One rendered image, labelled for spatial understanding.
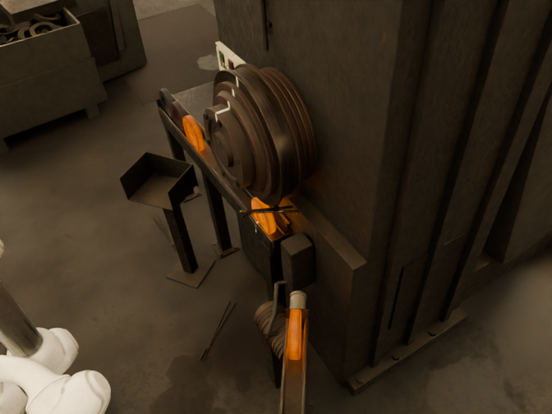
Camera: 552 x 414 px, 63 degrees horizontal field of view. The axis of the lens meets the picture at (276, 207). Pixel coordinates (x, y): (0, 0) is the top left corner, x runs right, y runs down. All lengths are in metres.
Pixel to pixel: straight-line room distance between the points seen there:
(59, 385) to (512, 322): 2.05
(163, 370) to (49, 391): 1.28
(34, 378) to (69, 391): 0.10
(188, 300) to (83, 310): 0.56
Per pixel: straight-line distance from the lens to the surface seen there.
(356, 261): 1.46
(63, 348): 1.84
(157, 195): 2.18
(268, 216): 1.71
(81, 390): 1.06
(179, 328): 2.42
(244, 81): 1.37
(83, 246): 2.96
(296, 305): 1.57
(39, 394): 1.10
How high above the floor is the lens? 2.02
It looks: 45 degrees down
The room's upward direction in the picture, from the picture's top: 5 degrees counter-clockwise
